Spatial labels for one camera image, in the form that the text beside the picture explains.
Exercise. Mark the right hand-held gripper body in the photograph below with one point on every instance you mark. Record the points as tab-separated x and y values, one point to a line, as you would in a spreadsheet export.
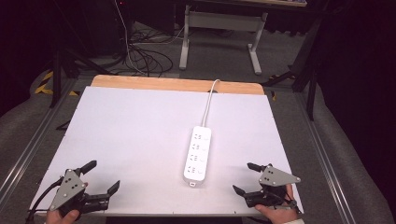
275	178

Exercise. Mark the wooden table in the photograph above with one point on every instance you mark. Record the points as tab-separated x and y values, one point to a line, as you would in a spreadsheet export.
149	83

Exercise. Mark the yellow black hazard tape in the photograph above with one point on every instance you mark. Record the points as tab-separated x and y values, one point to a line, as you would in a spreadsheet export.
46	84

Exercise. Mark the black metal stand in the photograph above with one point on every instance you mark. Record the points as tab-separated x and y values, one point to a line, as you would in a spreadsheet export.
311	77
56	71

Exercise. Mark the white board sheet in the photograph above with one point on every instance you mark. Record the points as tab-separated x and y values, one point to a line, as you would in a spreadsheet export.
140	140

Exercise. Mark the person's left hand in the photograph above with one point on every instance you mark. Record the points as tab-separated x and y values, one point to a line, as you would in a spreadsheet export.
72	216

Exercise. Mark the white power strip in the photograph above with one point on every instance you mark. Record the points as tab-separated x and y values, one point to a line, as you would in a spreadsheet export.
197	155

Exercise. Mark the person's right hand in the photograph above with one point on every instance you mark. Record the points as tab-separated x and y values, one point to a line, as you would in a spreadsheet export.
277	213

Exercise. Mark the white metal desk frame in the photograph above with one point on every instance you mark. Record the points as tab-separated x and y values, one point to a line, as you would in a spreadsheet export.
222	20

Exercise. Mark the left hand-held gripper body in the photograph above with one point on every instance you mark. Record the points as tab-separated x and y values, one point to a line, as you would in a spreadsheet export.
67	186

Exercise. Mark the aluminium rail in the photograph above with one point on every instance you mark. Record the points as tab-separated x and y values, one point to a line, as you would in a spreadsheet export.
34	137
320	155

